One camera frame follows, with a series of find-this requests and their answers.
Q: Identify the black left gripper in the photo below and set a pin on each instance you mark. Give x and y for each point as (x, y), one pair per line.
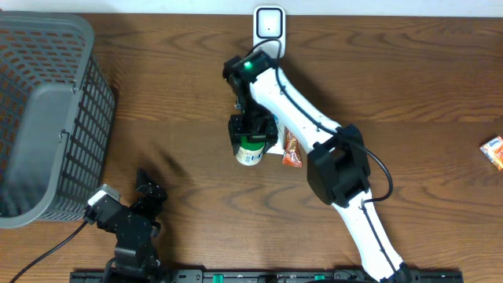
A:
(156, 194)

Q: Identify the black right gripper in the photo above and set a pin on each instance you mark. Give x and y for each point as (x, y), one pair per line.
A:
(266, 134)

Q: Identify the white Panadol box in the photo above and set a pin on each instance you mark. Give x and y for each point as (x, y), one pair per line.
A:
(279, 147)

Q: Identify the green lid jar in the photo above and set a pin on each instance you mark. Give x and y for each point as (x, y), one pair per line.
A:
(249, 153)

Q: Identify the red chocolate bar wrapper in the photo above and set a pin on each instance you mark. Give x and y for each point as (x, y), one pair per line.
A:
(291, 156)

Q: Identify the orange snack packet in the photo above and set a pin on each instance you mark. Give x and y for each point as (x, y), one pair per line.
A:
(492, 149)

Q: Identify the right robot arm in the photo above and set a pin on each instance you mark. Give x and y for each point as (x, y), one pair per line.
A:
(337, 159)

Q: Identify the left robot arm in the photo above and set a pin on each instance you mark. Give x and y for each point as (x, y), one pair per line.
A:
(135, 257)

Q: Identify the dark grey plastic basket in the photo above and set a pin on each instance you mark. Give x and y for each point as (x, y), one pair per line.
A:
(57, 114)

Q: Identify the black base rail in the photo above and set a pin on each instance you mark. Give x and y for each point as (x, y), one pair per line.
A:
(199, 276)

